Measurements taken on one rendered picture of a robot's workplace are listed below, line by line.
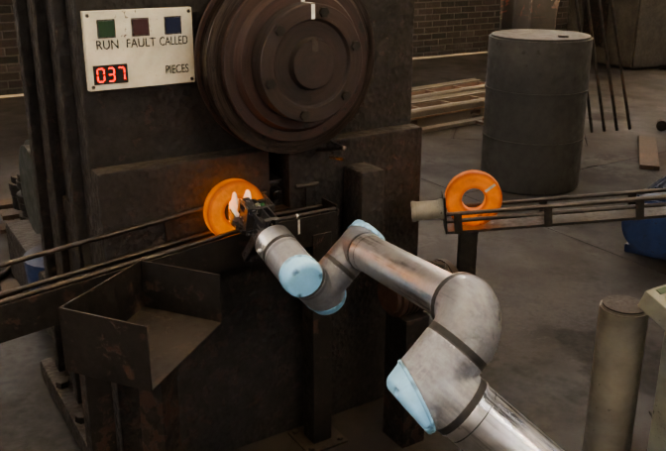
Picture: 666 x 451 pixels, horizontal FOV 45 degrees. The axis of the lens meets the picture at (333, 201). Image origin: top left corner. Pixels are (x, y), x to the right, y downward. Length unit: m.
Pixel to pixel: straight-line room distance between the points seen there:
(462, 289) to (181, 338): 0.63
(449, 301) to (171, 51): 0.97
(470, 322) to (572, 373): 1.57
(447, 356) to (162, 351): 0.63
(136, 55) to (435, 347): 1.03
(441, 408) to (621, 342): 0.89
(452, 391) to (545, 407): 1.35
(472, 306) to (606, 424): 0.97
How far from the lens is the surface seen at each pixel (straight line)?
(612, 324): 2.14
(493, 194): 2.26
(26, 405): 2.77
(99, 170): 1.98
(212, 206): 2.00
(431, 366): 1.33
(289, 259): 1.75
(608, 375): 2.20
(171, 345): 1.71
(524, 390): 2.75
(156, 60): 1.98
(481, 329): 1.35
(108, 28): 1.93
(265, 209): 1.90
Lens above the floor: 1.40
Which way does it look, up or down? 18 degrees down
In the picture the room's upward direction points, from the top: straight up
